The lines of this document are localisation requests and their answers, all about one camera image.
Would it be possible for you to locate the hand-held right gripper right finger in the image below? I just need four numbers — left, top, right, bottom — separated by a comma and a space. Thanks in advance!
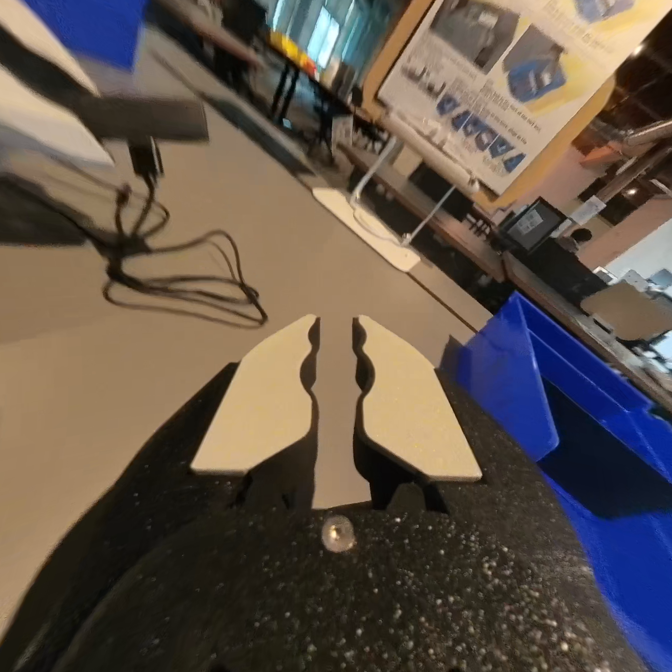
351, 314, 484, 484

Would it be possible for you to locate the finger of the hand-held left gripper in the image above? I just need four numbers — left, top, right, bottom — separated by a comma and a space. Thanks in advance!
0, 0, 100, 103
0, 67, 116, 171

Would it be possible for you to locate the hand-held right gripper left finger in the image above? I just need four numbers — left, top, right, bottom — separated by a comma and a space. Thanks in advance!
189, 313, 321, 478

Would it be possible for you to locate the blue plastic bin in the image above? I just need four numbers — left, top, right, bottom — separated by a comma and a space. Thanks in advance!
23, 0, 150, 70

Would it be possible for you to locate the blue bin with divider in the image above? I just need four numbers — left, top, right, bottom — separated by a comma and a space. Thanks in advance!
440, 290, 672, 672

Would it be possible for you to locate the black USB cable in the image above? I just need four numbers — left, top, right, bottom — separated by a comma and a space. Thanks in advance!
102, 135, 270, 329

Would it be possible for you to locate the grey USB hub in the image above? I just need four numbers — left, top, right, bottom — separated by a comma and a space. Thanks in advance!
79, 94, 211, 144

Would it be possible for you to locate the black framed display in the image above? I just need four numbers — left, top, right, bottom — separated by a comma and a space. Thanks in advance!
496, 197, 569, 257

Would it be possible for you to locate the tan board on stand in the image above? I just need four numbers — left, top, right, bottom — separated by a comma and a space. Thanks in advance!
580, 283, 672, 344

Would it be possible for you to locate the yellow plastic bin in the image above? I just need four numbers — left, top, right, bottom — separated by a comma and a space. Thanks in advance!
268, 29, 316, 71

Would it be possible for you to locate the printed instruction sheet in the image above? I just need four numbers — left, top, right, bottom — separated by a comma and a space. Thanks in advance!
377, 0, 672, 196

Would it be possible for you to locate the wooden display board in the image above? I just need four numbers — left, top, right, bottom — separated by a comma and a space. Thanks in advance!
361, 0, 672, 212

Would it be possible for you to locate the black table cable slot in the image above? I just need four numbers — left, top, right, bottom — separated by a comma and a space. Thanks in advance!
202, 94, 318, 176

